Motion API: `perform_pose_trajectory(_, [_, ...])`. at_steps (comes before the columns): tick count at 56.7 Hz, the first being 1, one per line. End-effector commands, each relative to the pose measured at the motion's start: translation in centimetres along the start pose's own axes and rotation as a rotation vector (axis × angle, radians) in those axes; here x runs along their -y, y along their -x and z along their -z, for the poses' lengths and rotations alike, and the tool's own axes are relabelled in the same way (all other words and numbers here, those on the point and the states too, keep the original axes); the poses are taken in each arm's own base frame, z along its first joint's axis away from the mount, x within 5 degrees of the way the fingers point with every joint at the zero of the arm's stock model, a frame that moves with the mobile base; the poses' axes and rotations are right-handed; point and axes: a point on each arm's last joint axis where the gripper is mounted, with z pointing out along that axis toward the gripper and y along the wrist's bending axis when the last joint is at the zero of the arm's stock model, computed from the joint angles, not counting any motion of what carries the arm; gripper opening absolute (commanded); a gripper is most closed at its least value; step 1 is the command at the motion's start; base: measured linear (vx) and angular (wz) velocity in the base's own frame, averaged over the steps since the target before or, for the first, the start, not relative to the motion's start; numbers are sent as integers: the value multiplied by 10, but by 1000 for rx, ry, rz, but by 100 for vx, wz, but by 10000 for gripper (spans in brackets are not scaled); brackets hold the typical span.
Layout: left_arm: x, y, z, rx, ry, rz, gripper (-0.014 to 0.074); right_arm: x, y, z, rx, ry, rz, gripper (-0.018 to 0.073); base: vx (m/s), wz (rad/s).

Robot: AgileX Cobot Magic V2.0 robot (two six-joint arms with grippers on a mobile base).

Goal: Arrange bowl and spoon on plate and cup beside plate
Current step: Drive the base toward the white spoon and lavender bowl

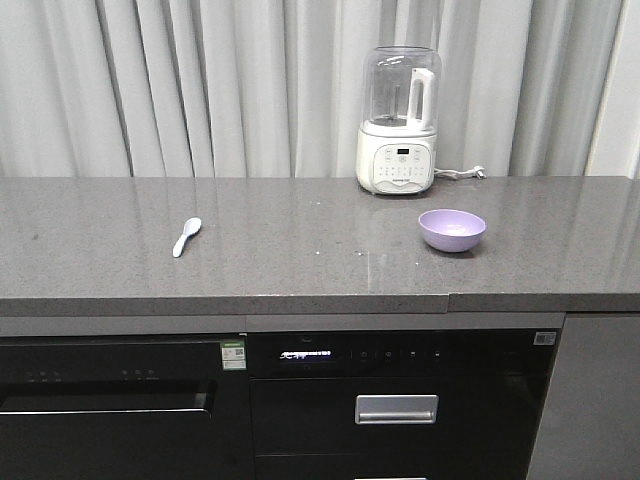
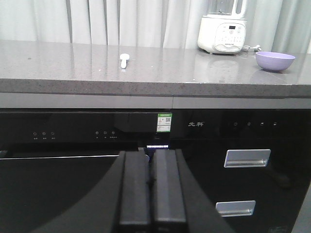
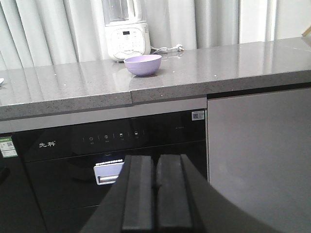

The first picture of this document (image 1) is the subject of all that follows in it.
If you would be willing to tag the grey cabinet panel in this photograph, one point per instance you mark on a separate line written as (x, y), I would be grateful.
(589, 427)

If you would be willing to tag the white blender with clear jar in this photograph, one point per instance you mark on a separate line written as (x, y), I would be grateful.
(397, 136)

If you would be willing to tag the grey pleated curtain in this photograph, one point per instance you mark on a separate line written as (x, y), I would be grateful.
(275, 88)

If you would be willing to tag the light blue plastic spoon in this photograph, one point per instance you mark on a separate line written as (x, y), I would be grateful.
(190, 228)

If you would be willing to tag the purple plastic bowl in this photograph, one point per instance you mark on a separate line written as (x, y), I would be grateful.
(450, 230)

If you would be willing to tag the black drawer appliance silver handle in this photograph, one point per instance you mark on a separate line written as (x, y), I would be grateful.
(434, 404)

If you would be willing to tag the black built-in dishwasher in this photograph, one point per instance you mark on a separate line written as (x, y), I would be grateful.
(125, 407)

